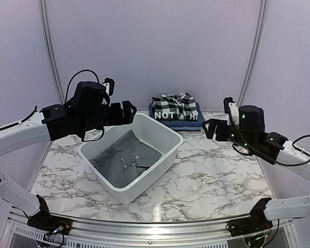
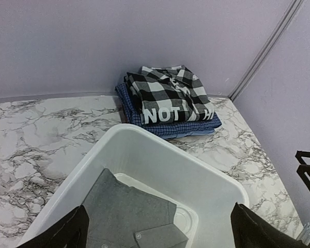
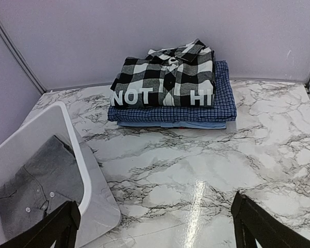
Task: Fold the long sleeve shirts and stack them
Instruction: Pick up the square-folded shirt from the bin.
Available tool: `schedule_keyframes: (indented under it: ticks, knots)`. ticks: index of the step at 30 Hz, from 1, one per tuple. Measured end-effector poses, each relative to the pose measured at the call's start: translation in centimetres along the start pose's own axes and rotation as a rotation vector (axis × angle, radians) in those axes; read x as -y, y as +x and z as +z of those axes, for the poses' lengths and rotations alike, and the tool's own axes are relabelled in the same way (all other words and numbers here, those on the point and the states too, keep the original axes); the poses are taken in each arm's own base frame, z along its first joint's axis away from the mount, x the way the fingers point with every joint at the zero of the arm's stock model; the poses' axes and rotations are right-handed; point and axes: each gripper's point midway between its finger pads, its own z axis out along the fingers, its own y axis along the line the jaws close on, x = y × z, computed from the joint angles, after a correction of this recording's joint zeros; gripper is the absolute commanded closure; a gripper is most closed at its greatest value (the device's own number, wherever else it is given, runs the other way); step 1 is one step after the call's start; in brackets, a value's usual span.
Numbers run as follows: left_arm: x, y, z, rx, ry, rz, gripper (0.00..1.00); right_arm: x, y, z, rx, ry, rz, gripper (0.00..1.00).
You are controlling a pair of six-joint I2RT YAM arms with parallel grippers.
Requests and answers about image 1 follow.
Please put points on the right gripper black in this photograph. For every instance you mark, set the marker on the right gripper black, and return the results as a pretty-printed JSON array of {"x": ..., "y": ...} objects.
[{"x": 221, "y": 124}]

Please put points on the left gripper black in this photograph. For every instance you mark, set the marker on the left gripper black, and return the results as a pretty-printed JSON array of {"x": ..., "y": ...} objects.
[{"x": 128, "y": 118}]

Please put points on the white plastic bin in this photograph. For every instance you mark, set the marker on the white plastic bin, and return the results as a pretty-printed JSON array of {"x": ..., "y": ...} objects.
[{"x": 148, "y": 131}]

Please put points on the grey long sleeve shirt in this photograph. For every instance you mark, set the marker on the grey long sleeve shirt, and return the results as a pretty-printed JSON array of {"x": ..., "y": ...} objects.
[{"x": 125, "y": 160}]

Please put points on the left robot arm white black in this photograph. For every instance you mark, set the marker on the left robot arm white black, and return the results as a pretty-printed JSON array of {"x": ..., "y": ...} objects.
[{"x": 38, "y": 127}]

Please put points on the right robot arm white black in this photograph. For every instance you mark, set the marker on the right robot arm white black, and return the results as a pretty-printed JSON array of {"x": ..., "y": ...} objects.
[{"x": 284, "y": 153}]

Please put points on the blue checked folded shirt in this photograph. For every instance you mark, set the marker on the blue checked folded shirt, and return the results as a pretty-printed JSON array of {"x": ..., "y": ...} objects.
[{"x": 184, "y": 125}]

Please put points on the black shirt white letters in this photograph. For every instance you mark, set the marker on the black shirt white letters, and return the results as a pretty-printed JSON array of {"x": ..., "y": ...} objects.
[{"x": 171, "y": 115}]

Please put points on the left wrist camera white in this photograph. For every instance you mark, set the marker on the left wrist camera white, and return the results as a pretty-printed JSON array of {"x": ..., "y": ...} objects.
[{"x": 109, "y": 83}]

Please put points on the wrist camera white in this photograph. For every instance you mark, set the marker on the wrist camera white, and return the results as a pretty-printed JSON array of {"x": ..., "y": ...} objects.
[
  {"x": 231, "y": 108},
  {"x": 109, "y": 83}
]

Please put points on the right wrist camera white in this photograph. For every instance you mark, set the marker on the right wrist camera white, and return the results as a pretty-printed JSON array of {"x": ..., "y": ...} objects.
[{"x": 231, "y": 108}]

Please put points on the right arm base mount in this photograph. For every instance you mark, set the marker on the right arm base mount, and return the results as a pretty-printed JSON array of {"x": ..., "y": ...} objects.
[{"x": 249, "y": 224}]

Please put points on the right wall aluminium profile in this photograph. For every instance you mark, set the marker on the right wall aluminium profile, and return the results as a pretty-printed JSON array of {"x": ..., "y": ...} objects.
[{"x": 259, "y": 32}]

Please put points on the wall aluminium profile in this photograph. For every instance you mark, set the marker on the wall aluminium profile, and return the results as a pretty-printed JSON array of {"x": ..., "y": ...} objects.
[
  {"x": 259, "y": 32},
  {"x": 50, "y": 50}
]

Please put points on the left wall aluminium profile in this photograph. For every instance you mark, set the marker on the left wall aluminium profile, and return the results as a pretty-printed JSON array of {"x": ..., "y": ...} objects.
[{"x": 50, "y": 50}]

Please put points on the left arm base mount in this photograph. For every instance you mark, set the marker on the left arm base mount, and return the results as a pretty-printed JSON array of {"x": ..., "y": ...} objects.
[{"x": 44, "y": 220}]

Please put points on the aluminium frame rail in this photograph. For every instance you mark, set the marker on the aluminium frame rail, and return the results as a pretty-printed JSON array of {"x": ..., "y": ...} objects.
[{"x": 96, "y": 233}]

